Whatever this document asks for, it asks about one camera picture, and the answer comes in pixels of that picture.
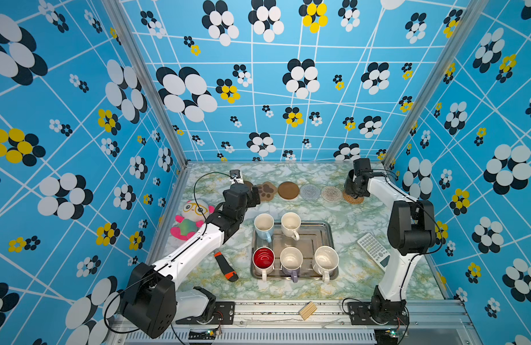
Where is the red interior mug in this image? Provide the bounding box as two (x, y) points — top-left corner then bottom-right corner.
(252, 247), (275, 281)

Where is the brown wooden round coaster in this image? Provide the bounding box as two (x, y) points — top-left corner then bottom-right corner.
(278, 181), (300, 200)

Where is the white mug front right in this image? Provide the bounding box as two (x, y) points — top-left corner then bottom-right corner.
(312, 246), (340, 283)

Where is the light blue mug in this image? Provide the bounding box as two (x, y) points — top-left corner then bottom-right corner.
(254, 214), (275, 244)

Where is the grey woven round coaster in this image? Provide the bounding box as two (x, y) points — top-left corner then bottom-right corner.
(299, 184), (322, 201)

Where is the aluminium front rail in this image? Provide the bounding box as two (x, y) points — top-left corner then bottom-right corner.
(102, 298), (484, 345)

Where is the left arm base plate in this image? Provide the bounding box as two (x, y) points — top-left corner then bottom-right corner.
(175, 301), (235, 326)

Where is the white calculator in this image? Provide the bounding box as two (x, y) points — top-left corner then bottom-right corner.
(357, 233), (390, 271)

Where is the cork paw print coaster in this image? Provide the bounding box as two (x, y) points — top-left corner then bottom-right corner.
(256, 182), (278, 202)

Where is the rattan round coaster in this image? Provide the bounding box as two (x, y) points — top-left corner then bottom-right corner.
(343, 192), (365, 204)

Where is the purple mug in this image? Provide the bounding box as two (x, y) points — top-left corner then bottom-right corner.
(280, 247), (304, 283)

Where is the metal tray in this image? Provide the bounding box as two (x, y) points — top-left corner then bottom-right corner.
(252, 221), (334, 280)

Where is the multicolour woven round coaster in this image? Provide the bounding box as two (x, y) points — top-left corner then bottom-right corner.
(321, 186), (343, 203)

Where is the white mug back row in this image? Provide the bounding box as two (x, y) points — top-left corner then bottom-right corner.
(281, 212), (301, 241)

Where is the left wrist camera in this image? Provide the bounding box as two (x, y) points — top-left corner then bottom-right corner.
(229, 169), (244, 184)

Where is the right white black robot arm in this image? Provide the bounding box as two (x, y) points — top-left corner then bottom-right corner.
(345, 158), (436, 323)

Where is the plush toy white pink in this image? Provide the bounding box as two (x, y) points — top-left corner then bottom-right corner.
(170, 200), (215, 241)

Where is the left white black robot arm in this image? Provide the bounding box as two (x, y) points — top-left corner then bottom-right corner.
(118, 183), (261, 339)

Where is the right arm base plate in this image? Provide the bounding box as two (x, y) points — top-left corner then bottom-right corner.
(345, 301), (409, 327)

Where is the small wooden block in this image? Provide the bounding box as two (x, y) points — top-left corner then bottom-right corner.
(299, 301), (317, 321)

